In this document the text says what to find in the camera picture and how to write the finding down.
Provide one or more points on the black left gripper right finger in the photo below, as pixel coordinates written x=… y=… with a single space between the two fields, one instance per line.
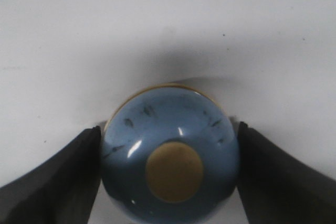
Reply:
x=274 y=187

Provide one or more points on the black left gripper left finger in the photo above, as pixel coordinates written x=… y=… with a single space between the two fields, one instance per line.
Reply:
x=60 y=190

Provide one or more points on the blue cream call bell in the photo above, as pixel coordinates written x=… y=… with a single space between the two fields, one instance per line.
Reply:
x=169 y=154

